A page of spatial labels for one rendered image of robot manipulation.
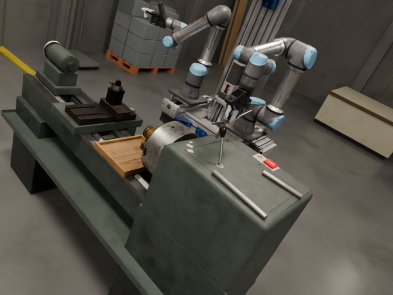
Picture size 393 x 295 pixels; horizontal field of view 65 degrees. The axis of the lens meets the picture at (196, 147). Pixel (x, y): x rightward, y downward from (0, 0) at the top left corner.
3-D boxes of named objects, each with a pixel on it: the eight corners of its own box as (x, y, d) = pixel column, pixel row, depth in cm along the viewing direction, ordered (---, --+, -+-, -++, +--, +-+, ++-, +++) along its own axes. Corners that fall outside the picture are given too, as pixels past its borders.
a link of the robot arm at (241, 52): (284, 31, 184) (235, 41, 153) (300, 38, 179) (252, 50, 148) (277, 49, 191) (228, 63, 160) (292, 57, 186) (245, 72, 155)
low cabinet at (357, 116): (391, 143, 853) (410, 117, 815) (386, 163, 677) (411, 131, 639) (330, 111, 923) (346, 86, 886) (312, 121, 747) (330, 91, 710)
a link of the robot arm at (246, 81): (252, 80, 141) (239, 72, 144) (248, 89, 143) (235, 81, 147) (260, 80, 146) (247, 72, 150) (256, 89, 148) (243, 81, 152)
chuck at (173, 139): (195, 167, 183) (204, 124, 163) (153, 191, 164) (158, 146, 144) (190, 164, 185) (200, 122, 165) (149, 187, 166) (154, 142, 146)
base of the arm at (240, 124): (238, 122, 219) (244, 109, 214) (256, 133, 213) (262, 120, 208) (228, 124, 207) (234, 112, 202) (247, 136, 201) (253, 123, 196)
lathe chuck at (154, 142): (190, 164, 185) (200, 122, 165) (149, 187, 166) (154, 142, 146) (181, 155, 189) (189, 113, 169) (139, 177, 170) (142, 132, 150)
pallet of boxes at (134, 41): (147, 58, 701) (163, 3, 647) (173, 73, 670) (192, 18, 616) (105, 56, 605) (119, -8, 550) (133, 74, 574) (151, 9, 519)
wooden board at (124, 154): (169, 164, 195) (171, 160, 193) (123, 177, 168) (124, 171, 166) (140, 139, 209) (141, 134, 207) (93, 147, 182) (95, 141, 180)
